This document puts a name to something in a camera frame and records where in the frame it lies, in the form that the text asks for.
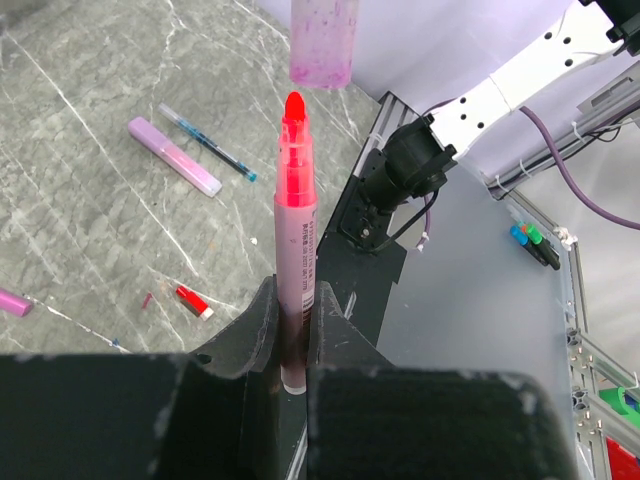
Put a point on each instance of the green red storage bins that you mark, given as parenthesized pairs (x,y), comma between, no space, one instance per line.
(621,426)

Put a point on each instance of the aluminium frame rail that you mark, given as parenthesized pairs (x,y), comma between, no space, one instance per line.
(582,192)

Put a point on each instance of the red purple pen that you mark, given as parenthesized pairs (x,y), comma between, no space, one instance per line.
(296,233)

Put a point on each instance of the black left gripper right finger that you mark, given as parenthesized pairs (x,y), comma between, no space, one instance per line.
(369,419)

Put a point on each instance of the small purple pen cap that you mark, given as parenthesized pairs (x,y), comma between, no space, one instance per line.
(14,304)

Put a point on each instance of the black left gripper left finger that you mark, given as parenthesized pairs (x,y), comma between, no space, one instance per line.
(209,414)

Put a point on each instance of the red pen cap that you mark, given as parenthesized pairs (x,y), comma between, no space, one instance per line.
(192,301)

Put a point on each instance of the purple highlighter pen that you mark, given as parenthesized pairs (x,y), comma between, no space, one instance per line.
(157,143)

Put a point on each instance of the small pale purple cap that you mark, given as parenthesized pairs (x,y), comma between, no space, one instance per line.
(322,43)

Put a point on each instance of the blue pen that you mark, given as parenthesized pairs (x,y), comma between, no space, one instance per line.
(209,144)

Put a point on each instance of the coloured markers bundle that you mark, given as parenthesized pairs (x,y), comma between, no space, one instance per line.
(532,240)

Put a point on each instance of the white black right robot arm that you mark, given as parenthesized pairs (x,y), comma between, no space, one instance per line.
(417,156)

